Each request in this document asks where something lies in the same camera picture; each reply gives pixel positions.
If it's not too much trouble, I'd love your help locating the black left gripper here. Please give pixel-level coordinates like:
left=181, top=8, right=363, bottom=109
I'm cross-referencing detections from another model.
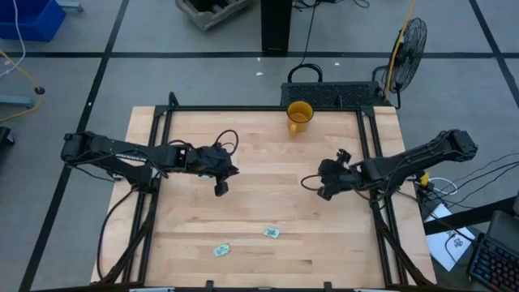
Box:
left=186, top=145, right=240, bottom=198

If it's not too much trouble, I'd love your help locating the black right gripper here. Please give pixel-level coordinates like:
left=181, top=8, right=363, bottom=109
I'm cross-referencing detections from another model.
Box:
left=317, top=148, right=360, bottom=202

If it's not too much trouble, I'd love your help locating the yellow mug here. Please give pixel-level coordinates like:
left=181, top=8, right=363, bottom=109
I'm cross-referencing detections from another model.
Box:
left=286, top=101, right=315, bottom=136

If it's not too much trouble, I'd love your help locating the white paper sheet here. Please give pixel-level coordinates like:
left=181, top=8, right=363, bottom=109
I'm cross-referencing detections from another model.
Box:
left=425, top=202, right=476, bottom=273

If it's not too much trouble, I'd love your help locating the black floor fan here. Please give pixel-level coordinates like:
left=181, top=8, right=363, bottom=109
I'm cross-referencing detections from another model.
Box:
left=372, top=16, right=429, bottom=110

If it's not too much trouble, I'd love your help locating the black upright tower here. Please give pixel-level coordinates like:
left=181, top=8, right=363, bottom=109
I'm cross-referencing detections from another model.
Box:
left=260, top=0, right=294, bottom=54

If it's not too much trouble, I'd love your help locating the grey moulded packing tray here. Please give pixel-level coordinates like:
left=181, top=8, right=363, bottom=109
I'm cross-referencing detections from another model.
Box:
left=174, top=0, right=253, bottom=32

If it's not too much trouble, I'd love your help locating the black backlit keyboard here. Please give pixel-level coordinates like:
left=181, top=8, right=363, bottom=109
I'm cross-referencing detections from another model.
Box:
left=466, top=233, right=519, bottom=292

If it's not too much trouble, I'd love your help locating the blue plastic crate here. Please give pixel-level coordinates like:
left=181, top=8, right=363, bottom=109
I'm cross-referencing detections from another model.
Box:
left=0, top=0, right=66, bottom=43

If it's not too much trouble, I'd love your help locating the black looped gripper cable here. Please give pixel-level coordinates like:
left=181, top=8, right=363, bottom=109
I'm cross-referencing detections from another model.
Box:
left=300, top=174, right=325, bottom=192
left=212, top=129, right=240, bottom=157

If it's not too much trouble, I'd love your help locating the black table frame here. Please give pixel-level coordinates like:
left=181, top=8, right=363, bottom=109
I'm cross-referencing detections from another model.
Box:
left=97, top=91, right=438, bottom=292

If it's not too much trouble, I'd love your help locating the black coiled floor cable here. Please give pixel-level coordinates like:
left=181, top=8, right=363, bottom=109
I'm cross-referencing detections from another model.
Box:
left=286, top=63, right=324, bottom=84

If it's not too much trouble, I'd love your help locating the yellow floor cable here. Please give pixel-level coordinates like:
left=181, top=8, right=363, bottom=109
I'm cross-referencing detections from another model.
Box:
left=0, top=48, right=45, bottom=123

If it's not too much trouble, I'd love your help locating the white thin cable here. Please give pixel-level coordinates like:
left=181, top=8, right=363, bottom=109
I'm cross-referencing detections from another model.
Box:
left=0, top=0, right=27, bottom=79

